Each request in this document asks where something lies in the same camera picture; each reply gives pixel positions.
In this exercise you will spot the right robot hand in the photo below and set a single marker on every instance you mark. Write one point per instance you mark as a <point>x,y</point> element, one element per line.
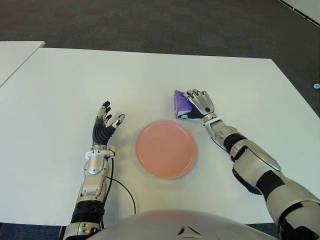
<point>203,103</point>

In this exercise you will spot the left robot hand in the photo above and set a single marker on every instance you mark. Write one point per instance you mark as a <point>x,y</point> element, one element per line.
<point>101,132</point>

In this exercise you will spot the purple tissue paper pack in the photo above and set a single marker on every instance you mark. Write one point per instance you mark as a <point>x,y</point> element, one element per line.
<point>181,103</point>

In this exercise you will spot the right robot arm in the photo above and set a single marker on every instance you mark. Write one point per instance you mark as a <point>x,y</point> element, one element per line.
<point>262,170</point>

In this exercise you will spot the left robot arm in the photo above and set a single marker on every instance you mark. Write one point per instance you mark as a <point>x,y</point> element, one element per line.
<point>92,180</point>

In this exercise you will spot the pink round plate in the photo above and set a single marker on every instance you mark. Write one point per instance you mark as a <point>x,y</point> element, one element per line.
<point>166,150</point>

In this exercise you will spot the silver robot torso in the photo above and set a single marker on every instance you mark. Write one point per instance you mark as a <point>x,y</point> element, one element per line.
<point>162,225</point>

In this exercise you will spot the small white floor object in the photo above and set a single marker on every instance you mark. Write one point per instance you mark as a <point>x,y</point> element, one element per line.
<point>317,86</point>

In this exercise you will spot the white side table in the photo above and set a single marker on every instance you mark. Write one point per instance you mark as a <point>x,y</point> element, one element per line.
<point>12,57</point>

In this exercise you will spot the white panel with black edge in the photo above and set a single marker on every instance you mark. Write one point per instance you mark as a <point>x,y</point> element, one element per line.
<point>307,7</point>

